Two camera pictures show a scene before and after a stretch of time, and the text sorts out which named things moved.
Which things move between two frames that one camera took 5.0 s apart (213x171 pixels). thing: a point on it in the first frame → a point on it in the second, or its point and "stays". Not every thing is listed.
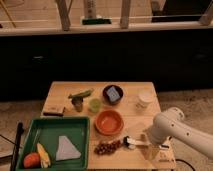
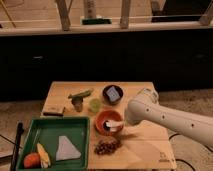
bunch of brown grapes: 107,148 stays
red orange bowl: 109,122 stays
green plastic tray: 46,132 stays
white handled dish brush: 132,143 → 114,125
